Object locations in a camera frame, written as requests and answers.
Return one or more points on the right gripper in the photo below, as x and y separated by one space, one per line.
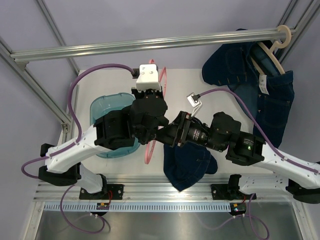
178 133

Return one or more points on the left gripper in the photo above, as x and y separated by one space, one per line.
137 93

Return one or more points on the pink plastic hanger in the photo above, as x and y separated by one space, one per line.
151 145

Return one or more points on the dark denim skirt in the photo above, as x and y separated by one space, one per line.
185 166

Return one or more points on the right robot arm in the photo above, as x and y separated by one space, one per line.
299 178

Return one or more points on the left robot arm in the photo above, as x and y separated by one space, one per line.
63 164

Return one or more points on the beige wooden hanger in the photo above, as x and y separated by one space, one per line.
263 57

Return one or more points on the teal plastic basin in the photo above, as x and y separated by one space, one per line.
105 104

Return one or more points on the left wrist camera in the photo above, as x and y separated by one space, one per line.
147 78

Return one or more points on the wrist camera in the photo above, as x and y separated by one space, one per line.
147 78
195 102

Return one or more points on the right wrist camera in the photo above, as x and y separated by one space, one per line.
195 102

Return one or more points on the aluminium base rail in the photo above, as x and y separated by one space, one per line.
150 189

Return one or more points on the slotted cable duct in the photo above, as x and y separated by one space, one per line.
141 207

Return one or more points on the left aluminium frame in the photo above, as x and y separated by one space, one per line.
32 83

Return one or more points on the aluminium frame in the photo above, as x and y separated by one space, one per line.
299 15
32 83

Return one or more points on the aluminium hanging rail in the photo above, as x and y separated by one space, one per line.
229 37

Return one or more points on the right aluminium frame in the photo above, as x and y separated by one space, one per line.
299 15

